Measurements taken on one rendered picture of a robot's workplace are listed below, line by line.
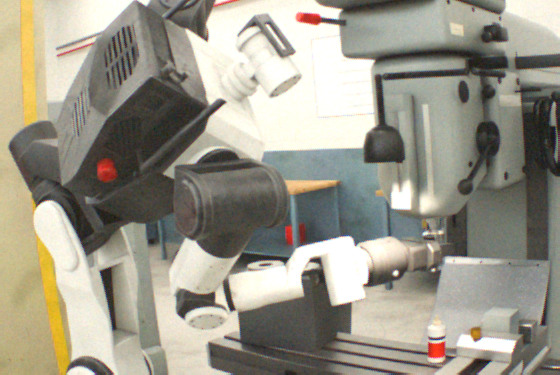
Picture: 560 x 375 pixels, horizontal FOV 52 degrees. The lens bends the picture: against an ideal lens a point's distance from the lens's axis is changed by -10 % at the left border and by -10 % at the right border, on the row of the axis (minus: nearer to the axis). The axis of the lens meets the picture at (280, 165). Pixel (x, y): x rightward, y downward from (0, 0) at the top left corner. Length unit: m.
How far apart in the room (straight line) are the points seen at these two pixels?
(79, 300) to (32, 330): 1.41
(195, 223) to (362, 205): 5.64
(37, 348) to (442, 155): 1.94
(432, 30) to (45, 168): 0.77
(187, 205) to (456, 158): 0.53
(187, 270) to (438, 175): 0.49
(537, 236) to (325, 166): 5.22
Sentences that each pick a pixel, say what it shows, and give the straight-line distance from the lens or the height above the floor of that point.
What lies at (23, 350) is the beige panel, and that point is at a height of 0.68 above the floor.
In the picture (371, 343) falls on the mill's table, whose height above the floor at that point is 0.97.
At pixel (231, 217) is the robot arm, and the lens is 0.89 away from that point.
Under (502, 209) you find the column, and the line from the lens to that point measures 1.63.
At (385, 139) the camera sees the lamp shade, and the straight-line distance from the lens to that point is 1.05.
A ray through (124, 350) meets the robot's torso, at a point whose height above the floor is 1.09.
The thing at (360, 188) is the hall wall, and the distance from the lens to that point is 6.47.
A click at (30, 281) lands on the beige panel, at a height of 0.97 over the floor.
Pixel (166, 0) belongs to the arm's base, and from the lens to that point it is 1.16.
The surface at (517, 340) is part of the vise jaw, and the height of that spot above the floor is 1.07.
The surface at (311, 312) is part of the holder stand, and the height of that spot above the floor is 1.07.
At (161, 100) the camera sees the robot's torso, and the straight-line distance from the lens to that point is 0.93.
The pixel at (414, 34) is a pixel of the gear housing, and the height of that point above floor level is 1.66.
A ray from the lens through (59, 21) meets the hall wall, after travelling 11.08.
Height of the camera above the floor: 1.52
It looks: 4 degrees down
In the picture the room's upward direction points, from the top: 4 degrees counter-clockwise
